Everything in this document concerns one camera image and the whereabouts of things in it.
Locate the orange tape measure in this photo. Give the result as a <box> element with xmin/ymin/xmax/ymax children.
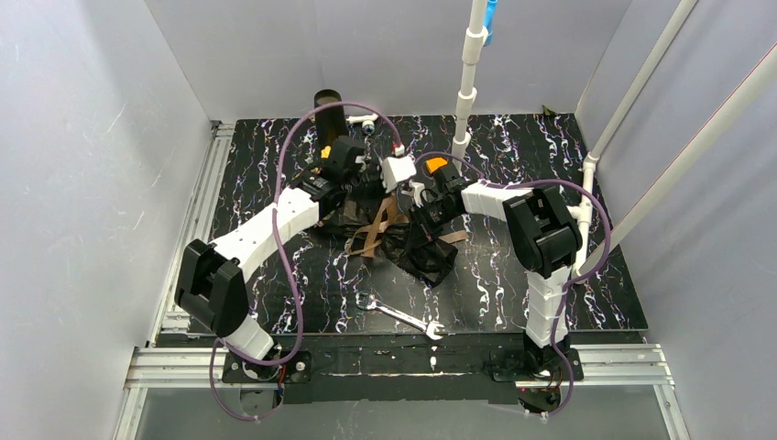
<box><xmin>424</xmin><ymin>157</ymin><xmax>448</xmax><ymax>175</ymax></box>

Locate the silver combination wrench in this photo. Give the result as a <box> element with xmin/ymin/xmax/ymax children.
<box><xmin>356</xmin><ymin>292</ymin><xmax>444</xmax><ymax>341</ymax></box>

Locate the blue clip on pipe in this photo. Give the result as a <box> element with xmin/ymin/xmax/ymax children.
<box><xmin>484</xmin><ymin>0</ymin><xmax>498</xmax><ymax>47</ymax></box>

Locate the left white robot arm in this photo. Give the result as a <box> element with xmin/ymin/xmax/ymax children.
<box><xmin>174</xmin><ymin>136</ymin><xmax>384</xmax><ymax>366</ymax></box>

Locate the small white pipe fitting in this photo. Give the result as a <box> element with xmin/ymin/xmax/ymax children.
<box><xmin>345</xmin><ymin>113</ymin><xmax>378</xmax><ymax>137</ymax></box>

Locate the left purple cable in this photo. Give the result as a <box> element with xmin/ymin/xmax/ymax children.
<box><xmin>209</xmin><ymin>115</ymin><xmax>407</xmax><ymax>424</ymax></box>

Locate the tan satin ribbon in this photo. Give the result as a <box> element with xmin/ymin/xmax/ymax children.
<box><xmin>345</xmin><ymin>192</ymin><xmax>470</xmax><ymax>259</ymax></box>

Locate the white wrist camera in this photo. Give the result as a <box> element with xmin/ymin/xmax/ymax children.
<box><xmin>404</xmin><ymin>181</ymin><xmax>425</xmax><ymax>207</ymax></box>
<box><xmin>380</xmin><ymin>156</ymin><xmax>416</xmax><ymax>193</ymax></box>

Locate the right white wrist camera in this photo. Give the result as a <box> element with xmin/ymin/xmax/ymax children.
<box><xmin>404</xmin><ymin>181</ymin><xmax>425</xmax><ymax>207</ymax></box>

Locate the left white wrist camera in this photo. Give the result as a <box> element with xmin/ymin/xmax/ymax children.
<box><xmin>380</xmin><ymin>156</ymin><xmax>416</xmax><ymax>193</ymax></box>

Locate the white pvc pipe frame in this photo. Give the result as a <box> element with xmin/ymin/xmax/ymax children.
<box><xmin>452</xmin><ymin>0</ymin><xmax>777</xmax><ymax>285</ymax></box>

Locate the black cone vase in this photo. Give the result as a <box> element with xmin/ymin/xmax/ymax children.
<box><xmin>313</xmin><ymin>89</ymin><xmax>350</xmax><ymax>149</ymax></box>

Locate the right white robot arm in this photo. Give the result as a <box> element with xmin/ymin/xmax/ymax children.
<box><xmin>409</xmin><ymin>164</ymin><xmax>582</xmax><ymax>349</ymax></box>

